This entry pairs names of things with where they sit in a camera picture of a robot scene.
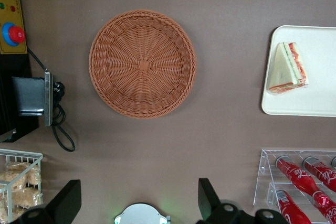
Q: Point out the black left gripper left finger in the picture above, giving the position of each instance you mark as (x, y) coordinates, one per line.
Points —
(63, 208)

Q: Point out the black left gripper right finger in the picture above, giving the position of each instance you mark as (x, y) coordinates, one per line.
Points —
(210, 208)

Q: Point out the triangular sandwich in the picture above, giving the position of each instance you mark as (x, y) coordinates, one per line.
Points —
(283, 72)

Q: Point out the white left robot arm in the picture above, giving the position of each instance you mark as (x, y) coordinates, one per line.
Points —
(141, 214)

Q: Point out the cream rectangular tray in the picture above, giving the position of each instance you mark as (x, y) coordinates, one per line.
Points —
(320, 64)

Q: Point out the round brown wicker basket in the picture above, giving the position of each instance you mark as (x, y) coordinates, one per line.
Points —
(143, 37)

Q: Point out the wrapped rice cracker pack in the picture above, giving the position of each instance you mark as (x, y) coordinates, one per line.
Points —
(31, 176)
(26, 197)

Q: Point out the clear acrylic bottle rack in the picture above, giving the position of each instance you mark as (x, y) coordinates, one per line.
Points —
(265, 161)

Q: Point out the red cola bottle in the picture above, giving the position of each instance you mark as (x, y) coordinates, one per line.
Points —
(321, 171)
(332, 212)
(288, 208)
(296, 175)

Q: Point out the black machine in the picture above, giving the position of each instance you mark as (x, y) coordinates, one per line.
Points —
(8, 90)

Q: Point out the red emergency stop button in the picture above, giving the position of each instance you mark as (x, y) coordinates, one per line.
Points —
(15, 34)

